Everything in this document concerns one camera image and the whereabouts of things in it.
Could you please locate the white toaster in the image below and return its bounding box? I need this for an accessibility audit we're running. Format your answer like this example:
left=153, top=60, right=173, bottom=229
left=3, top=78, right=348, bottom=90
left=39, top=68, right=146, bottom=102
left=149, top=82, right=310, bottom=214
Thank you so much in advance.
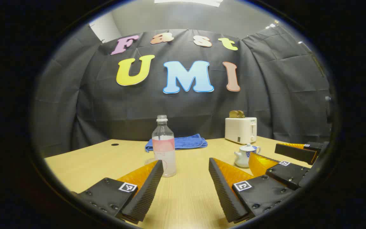
left=225, top=117, right=257, bottom=145

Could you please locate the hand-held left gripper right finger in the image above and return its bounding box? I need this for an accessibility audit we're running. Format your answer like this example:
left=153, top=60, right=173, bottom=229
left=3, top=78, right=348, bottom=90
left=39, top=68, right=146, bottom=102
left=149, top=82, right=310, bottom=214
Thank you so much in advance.
left=208, top=157, right=298, bottom=224

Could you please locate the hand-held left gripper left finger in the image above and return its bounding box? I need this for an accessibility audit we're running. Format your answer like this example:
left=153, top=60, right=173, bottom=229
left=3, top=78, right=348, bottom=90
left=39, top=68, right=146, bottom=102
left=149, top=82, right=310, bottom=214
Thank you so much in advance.
left=72, top=160, right=164, bottom=225

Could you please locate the metal backdrop stand pole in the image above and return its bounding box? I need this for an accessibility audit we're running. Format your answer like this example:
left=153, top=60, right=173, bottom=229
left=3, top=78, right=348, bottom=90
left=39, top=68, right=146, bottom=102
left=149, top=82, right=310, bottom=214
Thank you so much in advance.
left=298, top=41, right=326, bottom=77

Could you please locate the white blue-flowered teacup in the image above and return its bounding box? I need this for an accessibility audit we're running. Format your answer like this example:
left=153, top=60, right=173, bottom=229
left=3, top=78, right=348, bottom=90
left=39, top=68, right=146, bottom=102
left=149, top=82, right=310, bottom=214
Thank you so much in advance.
left=234, top=144, right=261, bottom=168

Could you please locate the clear plastic water bottle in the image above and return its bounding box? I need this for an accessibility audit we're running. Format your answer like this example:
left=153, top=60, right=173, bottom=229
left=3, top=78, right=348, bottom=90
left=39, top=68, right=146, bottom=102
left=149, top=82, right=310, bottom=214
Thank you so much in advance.
left=152, top=115, right=177, bottom=177

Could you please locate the ceiling light panel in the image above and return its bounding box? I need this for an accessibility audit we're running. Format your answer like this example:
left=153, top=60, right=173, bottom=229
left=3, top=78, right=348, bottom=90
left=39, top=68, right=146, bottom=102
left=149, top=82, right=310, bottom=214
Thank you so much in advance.
left=154, top=0, right=222, bottom=7

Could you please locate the blue folded towel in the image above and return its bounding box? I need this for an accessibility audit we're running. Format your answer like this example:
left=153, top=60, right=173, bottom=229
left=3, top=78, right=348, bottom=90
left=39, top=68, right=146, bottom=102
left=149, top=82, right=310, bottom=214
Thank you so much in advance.
left=145, top=134, right=208, bottom=152

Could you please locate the black backdrop cloth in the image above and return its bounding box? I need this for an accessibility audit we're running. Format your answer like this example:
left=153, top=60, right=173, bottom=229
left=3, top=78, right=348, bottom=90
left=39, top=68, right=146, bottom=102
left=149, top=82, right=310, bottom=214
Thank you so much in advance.
left=32, top=24, right=333, bottom=158

